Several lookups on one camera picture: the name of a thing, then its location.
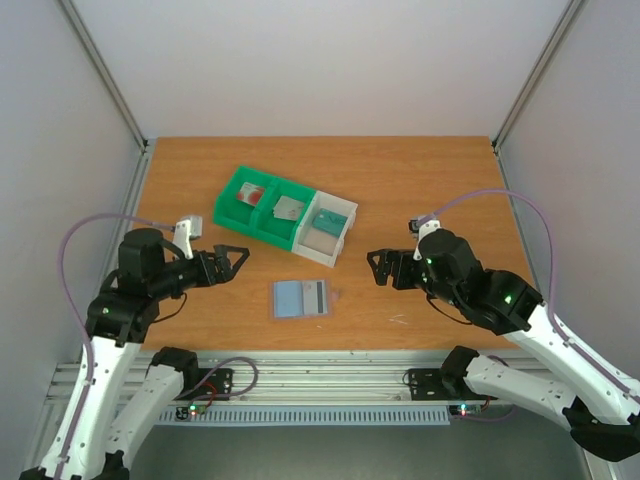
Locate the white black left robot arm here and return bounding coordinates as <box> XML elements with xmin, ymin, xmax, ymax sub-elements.
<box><xmin>21</xmin><ymin>221</ymin><xmax>250</xmax><ymax>479</ymax></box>

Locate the right aluminium corner post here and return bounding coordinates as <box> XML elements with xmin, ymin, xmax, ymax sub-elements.
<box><xmin>490</xmin><ymin>0</ymin><xmax>587</xmax><ymax>151</ymax></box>

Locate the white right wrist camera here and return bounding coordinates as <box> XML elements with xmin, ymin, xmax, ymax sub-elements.
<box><xmin>408</xmin><ymin>215</ymin><xmax>441</xmax><ymax>261</ymax></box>

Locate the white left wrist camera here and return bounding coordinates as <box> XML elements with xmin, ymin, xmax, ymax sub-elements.
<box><xmin>172</xmin><ymin>215</ymin><xmax>203</xmax><ymax>259</ymax></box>

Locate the green double storage bin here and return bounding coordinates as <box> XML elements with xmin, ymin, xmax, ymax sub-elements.
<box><xmin>212</xmin><ymin>166</ymin><xmax>317</xmax><ymax>251</ymax></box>

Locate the left aluminium corner post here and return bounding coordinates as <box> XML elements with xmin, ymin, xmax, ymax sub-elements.
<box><xmin>56</xmin><ymin>0</ymin><xmax>149</xmax><ymax>153</ymax></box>

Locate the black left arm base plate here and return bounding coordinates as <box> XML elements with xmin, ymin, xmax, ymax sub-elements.
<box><xmin>177</xmin><ymin>368</ymin><xmax>234</xmax><ymax>401</ymax></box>

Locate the grey slotted cable duct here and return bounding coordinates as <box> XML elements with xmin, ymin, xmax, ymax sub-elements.
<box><xmin>156</xmin><ymin>405</ymin><xmax>450</xmax><ymax>428</ymax></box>

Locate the aluminium corner post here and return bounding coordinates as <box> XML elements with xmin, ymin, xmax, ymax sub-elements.
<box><xmin>56</xmin><ymin>0</ymin><xmax>149</xmax><ymax>153</ymax></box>
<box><xmin>490</xmin><ymin>0</ymin><xmax>587</xmax><ymax>151</ymax></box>

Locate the teal credit card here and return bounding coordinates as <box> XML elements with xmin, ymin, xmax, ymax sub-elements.
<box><xmin>312</xmin><ymin>208</ymin><xmax>348</xmax><ymax>238</ymax></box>

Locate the white storage bin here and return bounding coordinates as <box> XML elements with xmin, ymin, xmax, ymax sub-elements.
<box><xmin>292</xmin><ymin>190</ymin><xmax>358</xmax><ymax>268</ymax></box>

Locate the aluminium front rail frame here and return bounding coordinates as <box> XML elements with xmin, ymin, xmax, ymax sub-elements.
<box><xmin>45</xmin><ymin>347</ymin><xmax>596</xmax><ymax>406</ymax></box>

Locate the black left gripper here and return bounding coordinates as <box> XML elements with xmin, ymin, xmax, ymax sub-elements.
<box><xmin>152</xmin><ymin>244</ymin><xmax>251</xmax><ymax>299</ymax></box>

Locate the grey stripe card in holder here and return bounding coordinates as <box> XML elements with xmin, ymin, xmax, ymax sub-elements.
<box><xmin>302</xmin><ymin>280</ymin><xmax>324</xmax><ymax>316</ymax></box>

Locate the silver grey card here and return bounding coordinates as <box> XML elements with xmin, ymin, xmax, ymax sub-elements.
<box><xmin>272</xmin><ymin>196</ymin><xmax>305</xmax><ymax>221</ymax></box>

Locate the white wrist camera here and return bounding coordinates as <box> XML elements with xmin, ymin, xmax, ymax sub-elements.
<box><xmin>172</xmin><ymin>215</ymin><xmax>203</xmax><ymax>259</ymax></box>
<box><xmin>408</xmin><ymin>215</ymin><xmax>441</xmax><ymax>261</ymax></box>

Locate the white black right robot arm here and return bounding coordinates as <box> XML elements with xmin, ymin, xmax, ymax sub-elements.
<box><xmin>367</xmin><ymin>229</ymin><xmax>639</xmax><ymax>462</ymax></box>

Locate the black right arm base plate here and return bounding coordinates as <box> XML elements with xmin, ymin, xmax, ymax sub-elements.
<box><xmin>401</xmin><ymin>368</ymin><xmax>488</xmax><ymax>401</ymax></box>

